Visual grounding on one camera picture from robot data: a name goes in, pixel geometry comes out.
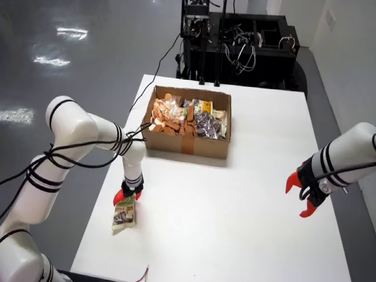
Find white cable bundle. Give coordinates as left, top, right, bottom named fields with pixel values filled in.
left=223, top=25, right=257, bottom=73

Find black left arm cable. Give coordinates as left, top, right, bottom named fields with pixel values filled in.
left=0, top=122, right=153, bottom=220

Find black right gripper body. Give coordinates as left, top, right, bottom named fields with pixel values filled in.
left=296, top=160, right=331, bottom=206

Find white wrapped snack pack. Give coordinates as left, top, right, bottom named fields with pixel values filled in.
left=213, top=109, right=229, bottom=139

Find yellow label snack pack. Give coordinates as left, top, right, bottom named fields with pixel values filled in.
left=192, top=99, right=214, bottom=114

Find brown cardboard box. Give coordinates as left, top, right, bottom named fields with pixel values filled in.
left=141, top=85, right=233, bottom=160

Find short white looped cable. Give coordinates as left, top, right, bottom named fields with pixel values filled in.
left=278, top=35, right=296, bottom=50

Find black equipment cart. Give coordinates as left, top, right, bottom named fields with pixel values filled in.
left=179, top=11, right=308, bottom=91

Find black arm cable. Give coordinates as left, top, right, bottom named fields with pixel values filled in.
left=0, top=122, right=153, bottom=220
left=298, top=162, right=376, bottom=201

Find black floor cable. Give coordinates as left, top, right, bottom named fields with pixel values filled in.
left=130, top=32, right=182, bottom=112

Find coloured loose wires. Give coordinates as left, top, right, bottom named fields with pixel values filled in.
left=137, top=264, right=150, bottom=282

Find straight black stand post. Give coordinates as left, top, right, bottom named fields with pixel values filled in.
left=199, top=17, right=206, bottom=86

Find black electronics unit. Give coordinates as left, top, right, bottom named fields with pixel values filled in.
left=180, top=0, right=212, bottom=38

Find chocolate cookie clear bag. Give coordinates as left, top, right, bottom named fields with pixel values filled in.
left=194, top=112, right=223, bottom=140

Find orange patterned snack bag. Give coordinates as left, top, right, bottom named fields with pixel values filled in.
left=152, top=98, right=177, bottom=122

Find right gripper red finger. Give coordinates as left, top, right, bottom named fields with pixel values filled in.
left=285, top=172, right=302, bottom=194
left=299, top=199, right=318, bottom=218

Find pastel candy bag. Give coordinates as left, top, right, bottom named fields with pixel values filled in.
left=173, top=107, right=189, bottom=125

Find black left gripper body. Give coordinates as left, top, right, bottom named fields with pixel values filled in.
left=122, top=174, right=145, bottom=197

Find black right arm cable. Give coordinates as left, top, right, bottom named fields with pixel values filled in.
left=298, top=162, right=376, bottom=201

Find green white cookie snack pack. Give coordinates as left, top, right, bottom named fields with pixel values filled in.
left=111, top=197, right=137, bottom=231

